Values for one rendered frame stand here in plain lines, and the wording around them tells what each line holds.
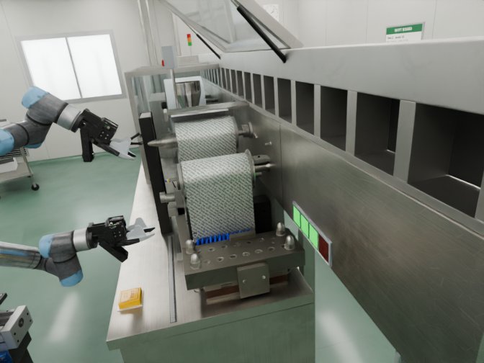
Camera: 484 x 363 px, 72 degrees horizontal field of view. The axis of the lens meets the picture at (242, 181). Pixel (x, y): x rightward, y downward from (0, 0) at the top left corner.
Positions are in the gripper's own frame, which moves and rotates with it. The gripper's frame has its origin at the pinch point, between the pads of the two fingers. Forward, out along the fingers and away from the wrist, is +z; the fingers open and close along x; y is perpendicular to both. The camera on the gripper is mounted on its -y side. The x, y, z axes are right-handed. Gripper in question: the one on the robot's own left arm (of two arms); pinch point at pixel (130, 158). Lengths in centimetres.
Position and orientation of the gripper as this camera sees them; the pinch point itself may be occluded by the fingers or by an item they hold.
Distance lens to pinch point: 121.1
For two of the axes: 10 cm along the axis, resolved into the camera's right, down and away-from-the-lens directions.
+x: -2.2, -3.4, 9.1
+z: 8.0, 4.7, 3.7
